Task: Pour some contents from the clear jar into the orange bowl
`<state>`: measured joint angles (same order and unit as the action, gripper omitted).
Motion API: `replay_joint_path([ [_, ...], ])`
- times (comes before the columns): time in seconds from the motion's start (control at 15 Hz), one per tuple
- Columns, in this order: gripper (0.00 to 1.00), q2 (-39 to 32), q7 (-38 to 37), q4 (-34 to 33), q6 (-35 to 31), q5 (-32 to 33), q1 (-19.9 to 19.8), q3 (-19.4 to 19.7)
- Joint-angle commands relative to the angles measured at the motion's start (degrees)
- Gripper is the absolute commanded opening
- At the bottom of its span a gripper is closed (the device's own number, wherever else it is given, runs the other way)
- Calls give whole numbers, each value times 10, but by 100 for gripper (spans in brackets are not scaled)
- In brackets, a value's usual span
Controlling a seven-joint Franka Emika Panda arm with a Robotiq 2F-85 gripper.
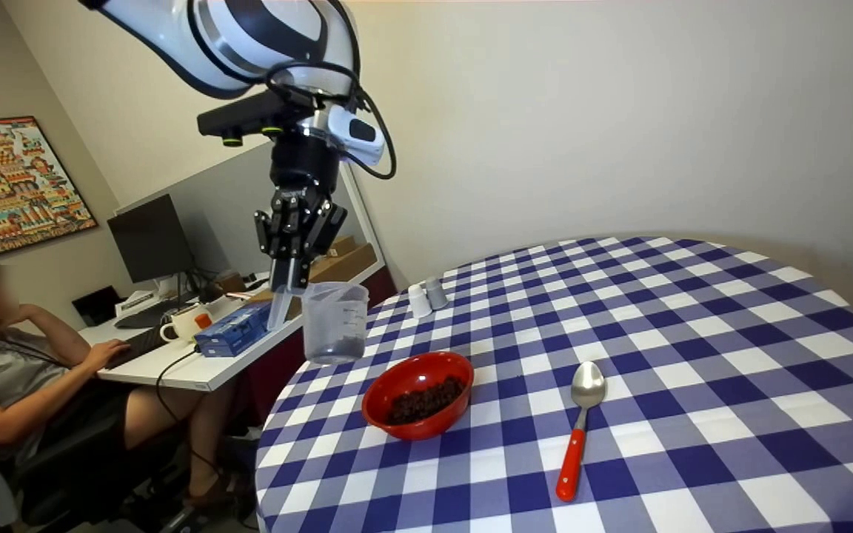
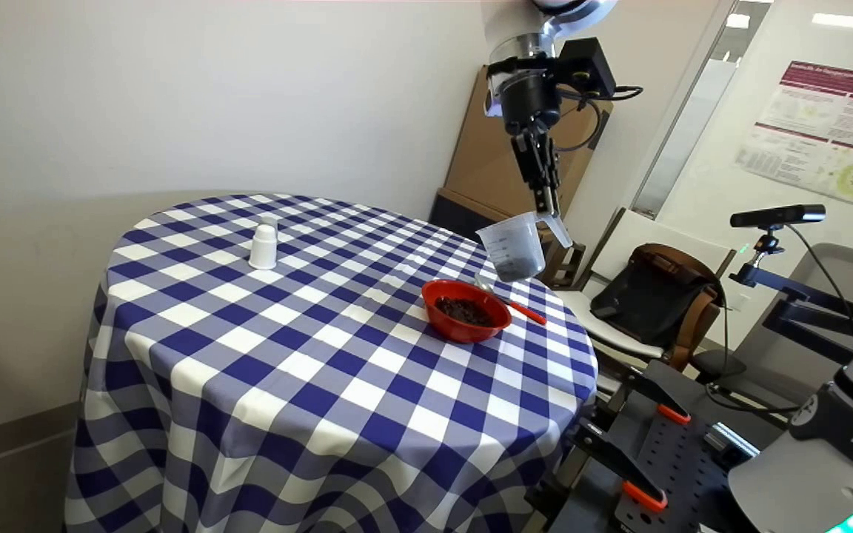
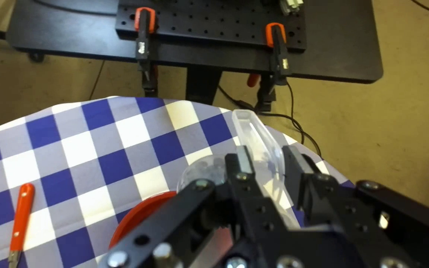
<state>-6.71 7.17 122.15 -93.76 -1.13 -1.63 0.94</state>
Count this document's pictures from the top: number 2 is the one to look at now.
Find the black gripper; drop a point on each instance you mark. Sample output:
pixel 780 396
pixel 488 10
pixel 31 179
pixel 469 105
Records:
pixel 522 97

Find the large brown cardboard box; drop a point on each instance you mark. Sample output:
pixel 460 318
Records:
pixel 488 167

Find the black and brown bag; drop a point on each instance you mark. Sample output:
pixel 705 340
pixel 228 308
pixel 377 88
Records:
pixel 653 297

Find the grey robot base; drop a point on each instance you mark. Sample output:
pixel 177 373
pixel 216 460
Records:
pixel 829 462

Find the silver metal wall strip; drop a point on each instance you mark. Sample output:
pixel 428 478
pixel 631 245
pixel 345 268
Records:
pixel 693 118

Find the blue white checkered tablecloth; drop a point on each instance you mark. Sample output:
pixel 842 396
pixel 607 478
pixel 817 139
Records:
pixel 278 393

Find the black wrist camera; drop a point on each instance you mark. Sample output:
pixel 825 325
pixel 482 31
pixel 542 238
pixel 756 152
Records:
pixel 592 65

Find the wall poster with maroon header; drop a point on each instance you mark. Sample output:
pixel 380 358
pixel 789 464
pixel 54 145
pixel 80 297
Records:
pixel 829 128

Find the grey chair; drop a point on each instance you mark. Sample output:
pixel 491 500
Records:
pixel 842 269

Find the black camera bar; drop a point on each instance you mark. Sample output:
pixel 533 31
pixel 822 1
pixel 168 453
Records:
pixel 776 213

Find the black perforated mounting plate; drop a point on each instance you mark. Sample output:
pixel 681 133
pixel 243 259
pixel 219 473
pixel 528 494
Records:
pixel 681 462

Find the orange bowl with dark contents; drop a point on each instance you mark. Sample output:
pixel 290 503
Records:
pixel 442 324

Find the black camera tripod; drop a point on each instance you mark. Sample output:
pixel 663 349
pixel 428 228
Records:
pixel 767 282

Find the small white bottle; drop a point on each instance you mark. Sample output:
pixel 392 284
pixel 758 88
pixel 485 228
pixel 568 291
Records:
pixel 263 248

